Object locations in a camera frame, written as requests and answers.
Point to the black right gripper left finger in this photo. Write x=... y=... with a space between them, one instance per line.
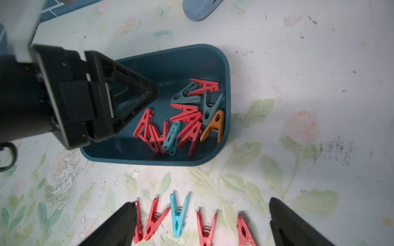
x=118 y=230

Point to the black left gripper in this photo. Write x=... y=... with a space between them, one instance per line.
x=51 y=94

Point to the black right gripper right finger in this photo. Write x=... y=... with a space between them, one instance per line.
x=289 y=229

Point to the teal clothespin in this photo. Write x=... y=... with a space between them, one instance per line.
x=178 y=215
x=170 y=143

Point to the grey clothespin in box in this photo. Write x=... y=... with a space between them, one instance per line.
x=182 y=96
x=210 y=111

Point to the teal clothespin in box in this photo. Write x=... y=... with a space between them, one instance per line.
x=170 y=143

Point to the red clothespin pile in box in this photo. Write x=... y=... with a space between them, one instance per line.
x=194 y=123

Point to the orange clothespin in box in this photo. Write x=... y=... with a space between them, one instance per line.
x=217 y=123

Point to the grey fabric glasses case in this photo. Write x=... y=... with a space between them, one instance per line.
x=197 y=10

